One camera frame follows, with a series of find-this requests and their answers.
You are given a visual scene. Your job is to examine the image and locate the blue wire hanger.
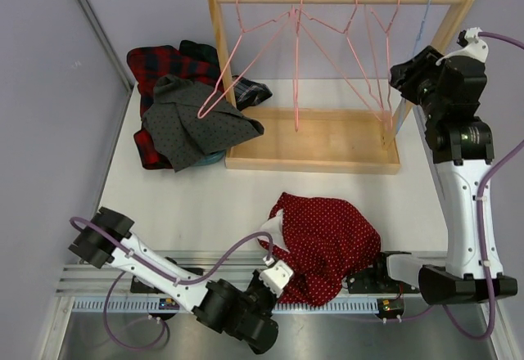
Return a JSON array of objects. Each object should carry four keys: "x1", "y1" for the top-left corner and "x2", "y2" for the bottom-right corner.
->
[{"x1": 395, "y1": 0, "x2": 432, "y2": 133}]

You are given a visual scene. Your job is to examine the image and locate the black mount plate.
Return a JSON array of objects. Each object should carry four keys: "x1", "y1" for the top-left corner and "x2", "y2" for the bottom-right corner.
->
[
  {"x1": 346, "y1": 267, "x2": 419, "y2": 295},
  {"x1": 129, "y1": 268, "x2": 204, "y2": 295}
]

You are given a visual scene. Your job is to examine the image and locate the aluminium rail base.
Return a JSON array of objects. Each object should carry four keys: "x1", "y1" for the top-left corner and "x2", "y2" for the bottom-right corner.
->
[{"x1": 55, "y1": 89, "x2": 500, "y2": 314}]

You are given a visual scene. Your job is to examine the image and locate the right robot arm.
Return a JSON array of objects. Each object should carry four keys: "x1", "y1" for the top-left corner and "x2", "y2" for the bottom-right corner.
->
[{"x1": 360, "y1": 40, "x2": 518, "y2": 305}]

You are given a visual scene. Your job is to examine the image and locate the green plaid skirt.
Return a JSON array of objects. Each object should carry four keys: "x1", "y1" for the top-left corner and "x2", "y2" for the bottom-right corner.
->
[{"x1": 178, "y1": 39, "x2": 220, "y2": 68}]

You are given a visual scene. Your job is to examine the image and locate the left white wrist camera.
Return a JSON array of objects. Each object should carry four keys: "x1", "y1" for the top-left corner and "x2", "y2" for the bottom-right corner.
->
[{"x1": 259, "y1": 258, "x2": 294, "y2": 298}]

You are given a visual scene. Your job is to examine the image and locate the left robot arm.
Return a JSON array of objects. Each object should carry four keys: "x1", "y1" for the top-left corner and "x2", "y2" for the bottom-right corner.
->
[{"x1": 69, "y1": 208, "x2": 293, "y2": 354}]

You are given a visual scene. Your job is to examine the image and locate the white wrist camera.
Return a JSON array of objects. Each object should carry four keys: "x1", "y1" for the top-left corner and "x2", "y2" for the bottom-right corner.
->
[
  {"x1": 436, "y1": 27, "x2": 489, "y2": 65},
  {"x1": 259, "y1": 258, "x2": 294, "y2": 298}
]

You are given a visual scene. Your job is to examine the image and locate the pink hanger of grey skirt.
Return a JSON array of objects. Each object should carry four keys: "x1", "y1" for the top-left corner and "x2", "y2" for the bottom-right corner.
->
[{"x1": 298, "y1": 0, "x2": 386, "y2": 121}]

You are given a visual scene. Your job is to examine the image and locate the pink hanger of green skirt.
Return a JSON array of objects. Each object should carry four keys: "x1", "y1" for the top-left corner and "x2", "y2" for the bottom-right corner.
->
[{"x1": 196, "y1": 0, "x2": 291, "y2": 119}]

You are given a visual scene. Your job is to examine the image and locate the red polka dot skirt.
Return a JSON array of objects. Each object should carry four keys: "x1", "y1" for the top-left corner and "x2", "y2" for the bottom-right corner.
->
[{"x1": 261, "y1": 192, "x2": 381, "y2": 307}]

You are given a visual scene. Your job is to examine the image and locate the grey dotted skirt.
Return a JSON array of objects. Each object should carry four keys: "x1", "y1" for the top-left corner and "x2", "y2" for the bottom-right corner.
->
[{"x1": 142, "y1": 74, "x2": 264, "y2": 172}]

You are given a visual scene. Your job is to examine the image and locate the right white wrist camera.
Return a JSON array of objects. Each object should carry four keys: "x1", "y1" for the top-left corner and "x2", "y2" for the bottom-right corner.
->
[{"x1": 436, "y1": 27, "x2": 489, "y2": 65}]

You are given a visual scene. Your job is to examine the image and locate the red plaid skirt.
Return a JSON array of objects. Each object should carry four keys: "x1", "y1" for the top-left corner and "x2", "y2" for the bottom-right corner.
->
[{"x1": 127, "y1": 45, "x2": 220, "y2": 170}]

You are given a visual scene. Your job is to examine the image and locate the pink hanger pair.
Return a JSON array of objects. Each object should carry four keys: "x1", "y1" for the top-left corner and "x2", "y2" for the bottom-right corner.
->
[{"x1": 292, "y1": 0, "x2": 304, "y2": 133}]

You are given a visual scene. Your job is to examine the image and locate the wooden clothes rack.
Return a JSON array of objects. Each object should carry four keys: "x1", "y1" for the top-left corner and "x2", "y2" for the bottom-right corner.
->
[{"x1": 219, "y1": 0, "x2": 475, "y2": 174}]

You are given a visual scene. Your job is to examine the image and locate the pink wire hanger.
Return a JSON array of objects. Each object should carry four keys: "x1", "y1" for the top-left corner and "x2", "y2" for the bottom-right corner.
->
[{"x1": 364, "y1": 0, "x2": 400, "y2": 131}]

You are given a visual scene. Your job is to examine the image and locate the navy white plaid skirt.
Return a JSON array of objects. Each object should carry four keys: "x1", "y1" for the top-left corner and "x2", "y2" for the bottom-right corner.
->
[{"x1": 233, "y1": 75, "x2": 273, "y2": 110}]

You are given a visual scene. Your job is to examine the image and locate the right black mount plate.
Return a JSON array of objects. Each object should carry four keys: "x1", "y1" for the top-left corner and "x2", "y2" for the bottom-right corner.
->
[{"x1": 346, "y1": 267, "x2": 419, "y2": 295}]

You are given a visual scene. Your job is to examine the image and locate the left black mount plate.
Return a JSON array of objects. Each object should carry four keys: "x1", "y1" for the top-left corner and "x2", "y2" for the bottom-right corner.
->
[{"x1": 129, "y1": 268, "x2": 204, "y2": 295}]

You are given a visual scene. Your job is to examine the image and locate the blue plastic basin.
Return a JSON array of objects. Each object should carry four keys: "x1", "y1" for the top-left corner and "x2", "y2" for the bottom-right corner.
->
[{"x1": 192, "y1": 150, "x2": 227, "y2": 167}]

